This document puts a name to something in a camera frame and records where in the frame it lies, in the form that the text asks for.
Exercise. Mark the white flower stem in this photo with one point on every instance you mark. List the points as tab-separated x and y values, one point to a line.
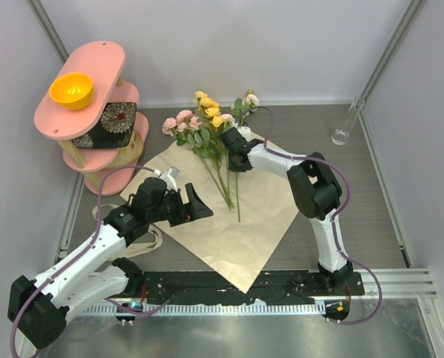
241	108

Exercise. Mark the pink wooden tiered shelf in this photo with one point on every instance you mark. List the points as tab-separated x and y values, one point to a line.
103	61

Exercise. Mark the orange wrapping paper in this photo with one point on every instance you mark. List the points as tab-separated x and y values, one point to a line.
251	211

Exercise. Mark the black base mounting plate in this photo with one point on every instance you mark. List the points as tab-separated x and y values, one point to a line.
282	287

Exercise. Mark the cream printed ribbon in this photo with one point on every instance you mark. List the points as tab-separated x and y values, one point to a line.
143	248

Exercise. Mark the white slotted cable duct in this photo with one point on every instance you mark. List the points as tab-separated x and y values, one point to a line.
257	308

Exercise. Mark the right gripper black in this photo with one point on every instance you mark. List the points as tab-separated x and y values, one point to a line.
233	168

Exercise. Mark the black floral square plate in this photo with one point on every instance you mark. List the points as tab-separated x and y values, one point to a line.
113	129

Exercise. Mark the yellow flower stem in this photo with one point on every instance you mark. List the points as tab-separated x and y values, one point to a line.
210	112

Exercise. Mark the pink flower stem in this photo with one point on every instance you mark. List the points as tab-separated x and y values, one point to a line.
181	128

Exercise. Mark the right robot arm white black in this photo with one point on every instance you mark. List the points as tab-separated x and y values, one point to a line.
316	193

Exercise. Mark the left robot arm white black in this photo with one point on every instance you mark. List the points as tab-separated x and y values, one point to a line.
40	308

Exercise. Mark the aluminium frame rail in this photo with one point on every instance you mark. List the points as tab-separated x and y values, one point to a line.
398	283

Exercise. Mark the yellow plastic bowl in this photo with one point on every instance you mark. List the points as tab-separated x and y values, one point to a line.
73	91

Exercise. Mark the clear glass vase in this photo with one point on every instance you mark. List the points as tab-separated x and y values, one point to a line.
341	135

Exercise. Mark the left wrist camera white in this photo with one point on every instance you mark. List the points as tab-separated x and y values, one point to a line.
169	177

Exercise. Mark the round cream patterned plate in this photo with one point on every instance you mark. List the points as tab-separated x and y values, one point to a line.
131	152

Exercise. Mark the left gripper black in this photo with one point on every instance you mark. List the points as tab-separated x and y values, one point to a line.
198	209

